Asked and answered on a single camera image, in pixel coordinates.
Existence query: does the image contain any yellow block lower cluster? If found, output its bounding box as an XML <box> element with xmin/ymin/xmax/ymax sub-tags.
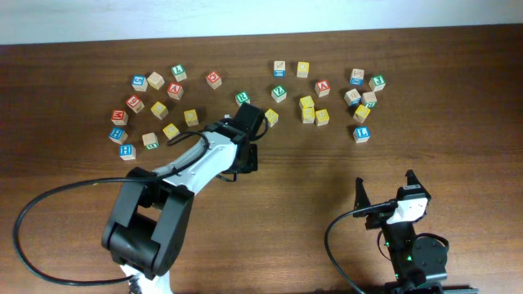
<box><xmin>302</xmin><ymin>107</ymin><xmax>315</xmax><ymax>124</ymax></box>

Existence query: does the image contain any yellow block right cluster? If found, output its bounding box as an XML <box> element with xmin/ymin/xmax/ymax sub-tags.
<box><xmin>315</xmin><ymin>109</ymin><xmax>330</xmax><ymax>127</ymax></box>

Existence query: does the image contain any wooden block blue picture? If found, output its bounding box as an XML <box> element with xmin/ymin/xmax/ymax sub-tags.
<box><xmin>350</xmin><ymin>69</ymin><xmax>364</xmax><ymax>86</ymax></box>

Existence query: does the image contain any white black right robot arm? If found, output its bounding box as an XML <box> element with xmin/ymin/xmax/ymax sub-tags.
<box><xmin>354</xmin><ymin>170</ymin><xmax>479</xmax><ymax>294</ymax></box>

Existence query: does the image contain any yellow block centre left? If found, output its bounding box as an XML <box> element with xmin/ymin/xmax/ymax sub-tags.
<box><xmin>184</xmin><ymin>109</ymin><xmax>199</xmax><ymax>127</ymax></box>

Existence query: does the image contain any yellow block top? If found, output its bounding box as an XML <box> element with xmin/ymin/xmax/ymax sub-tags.
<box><xmin>297</xmin><ymin>61</ymin><xmax>310</xmax><ymax>78</ymax></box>

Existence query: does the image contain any yellow block far right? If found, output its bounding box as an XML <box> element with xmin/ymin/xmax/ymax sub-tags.
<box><xmin>353</xmin><ymin>105</ymin><xmax>370</xmax><ymax>123</ymax></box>

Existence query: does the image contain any blue letter h block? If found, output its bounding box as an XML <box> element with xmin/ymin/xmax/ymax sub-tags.
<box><xmin>118</xmin><ymin>144</ymin><xmax>136</xmax><ymax>161</ymax></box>
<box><xmin>109</xmin><ymin>127</ymin><xmax>127</xmax><ymax>145</ymax></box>

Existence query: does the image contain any wooden block blue edge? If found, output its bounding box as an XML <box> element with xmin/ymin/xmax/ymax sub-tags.
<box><xmin>344</xmin><ymin>89</ymin><xmax>361</xmax><ymax>107</ymax></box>

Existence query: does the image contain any yellow block upper cluster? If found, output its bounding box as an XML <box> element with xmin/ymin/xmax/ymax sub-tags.
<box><xmin>299</xmin><ymin>96</ymin><xmax>315</xmax><ymax>109</ymax></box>

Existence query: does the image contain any blue letter H block upper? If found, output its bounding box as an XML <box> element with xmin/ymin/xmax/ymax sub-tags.
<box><xmin>109</xmin><ymin>127</ymin><xmax>127</xmax><ymax>145</ymax></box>

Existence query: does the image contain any yellow letter C block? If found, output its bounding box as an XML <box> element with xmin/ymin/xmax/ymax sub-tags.
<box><xmin>150</xmin><ymin>101</ymin><xmax>168</xmax><ymax>120</ymax></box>

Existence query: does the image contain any red number six block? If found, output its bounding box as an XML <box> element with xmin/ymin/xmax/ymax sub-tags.
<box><xmin>125</xmin><ymin>95</ymin><xmax>145</xmax><ymax>114</ymax></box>

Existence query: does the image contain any plain wooden block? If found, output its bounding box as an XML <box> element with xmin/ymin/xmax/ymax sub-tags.
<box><xmin>147</xmin><ymin>72</ymin><xmax>165</xmax><ymax>90</ymax></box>

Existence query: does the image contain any red letter a block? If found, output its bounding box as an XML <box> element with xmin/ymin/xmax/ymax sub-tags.
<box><xmin>167</xmin><ymin>82</ymin><xmax>184</xmax><ymax>100</ymax></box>
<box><xmin>315</xmin><ymin>79</ymin><xmax>331</xmax><ymax>97</ymax></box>

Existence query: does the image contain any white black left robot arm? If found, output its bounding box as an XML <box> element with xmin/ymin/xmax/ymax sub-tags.
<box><xmin>101</xmin><ymin>104</ymin><xmax>268</xmax><ymax>293</ymax></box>

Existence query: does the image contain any red letter M block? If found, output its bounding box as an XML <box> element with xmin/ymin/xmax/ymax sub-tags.
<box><xmin>111</xmin><ymin>109</ymin><xmax>128</xmax><ymax>126</ymax></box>

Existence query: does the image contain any yellow block lower left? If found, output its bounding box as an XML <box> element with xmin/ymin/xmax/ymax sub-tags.
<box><xmin>163</xmin><ymin>123</ymin><xmax>180</xmax><ymax>140</ymax></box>

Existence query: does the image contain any blue letter H block lower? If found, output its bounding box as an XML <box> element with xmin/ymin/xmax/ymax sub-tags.
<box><xmin>118</xmin><ymin>144</ymin><xmax>136</xmax><ymax>161</ymax></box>

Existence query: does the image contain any wooden block green edge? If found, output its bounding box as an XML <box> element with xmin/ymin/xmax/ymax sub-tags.
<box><xmin>361</xmin><ymin>91</ymin><xmax>378</xmax><ymax>109</ymax></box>

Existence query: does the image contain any green letter L block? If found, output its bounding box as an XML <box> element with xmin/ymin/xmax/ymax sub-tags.
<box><xmin>171</xmin><ymin>65</ymin><xmax>187</xmax><ymax>82</ymax></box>

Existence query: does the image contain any wooden block green side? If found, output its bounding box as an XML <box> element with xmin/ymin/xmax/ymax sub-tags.
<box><xmin>142</xmin><ymin>132</ymin><xmax>159</xmax><ymax>150</ymax></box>

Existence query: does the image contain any wooden block blue side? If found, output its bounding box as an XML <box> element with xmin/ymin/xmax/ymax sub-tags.
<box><xmin>274</xmin><ymin>60</ymin><xmax>286</xmax><ymax>78</ymax></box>

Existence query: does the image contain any yellow block cluster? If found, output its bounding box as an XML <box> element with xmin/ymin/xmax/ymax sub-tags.
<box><xmin>302</xmin><ymin>107</ymin><xmax>315</xmax><ymax>124</ymax></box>
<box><xmin>315</xmin><ymin>109</ymin><xmax>330</xmax><ymax>127</ymax></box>
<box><xmin>299</xmin><ymin>96</ymin><xmax>315</xmax><ymax>109</ymax></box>

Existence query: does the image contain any green letter R block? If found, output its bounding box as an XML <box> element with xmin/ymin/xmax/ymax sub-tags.
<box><xmin>235</xmin><ymin>91</ymin><xmax>250</xmax><ymax>106</ymax></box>

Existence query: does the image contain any blue number five block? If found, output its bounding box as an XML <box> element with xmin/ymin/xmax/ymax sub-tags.
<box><xmin>132</xmin><ymin>75</ymin><xmax>148</xmax><ymax>91</ymax></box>

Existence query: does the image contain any red letter C block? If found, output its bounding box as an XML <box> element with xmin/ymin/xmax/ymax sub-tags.
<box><xmin>206</xmin><ymin>71</ymin><xmax>222</xmax><ymax>90</ymax></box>

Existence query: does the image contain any blue letter L block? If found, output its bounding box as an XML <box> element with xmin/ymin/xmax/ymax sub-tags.
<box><xmin>353</xmin><ymin>126</ymin><xmax>371</xmax><ymax>144</ymax></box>

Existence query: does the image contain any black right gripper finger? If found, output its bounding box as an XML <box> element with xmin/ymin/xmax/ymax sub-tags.
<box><xmin>405</xmin><ymin>169</ymin><xmax>421</xmax><ymax>188</ymax></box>
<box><xmin>353</xmin><ymin>177</ymin><xmax>371</xmax><ymax>217</ymax></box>

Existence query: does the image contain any green letter J block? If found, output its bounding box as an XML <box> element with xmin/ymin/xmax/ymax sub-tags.
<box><xmin>369</xmin><ymin>74</ymin><xmax>386</xmax><ymax>91</ymax></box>

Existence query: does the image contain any green letter Z block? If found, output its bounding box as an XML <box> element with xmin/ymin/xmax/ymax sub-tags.
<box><xmin>271</xmin><ymin>85</ymin><xmax>287</xmax><ymax>103</ymax></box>

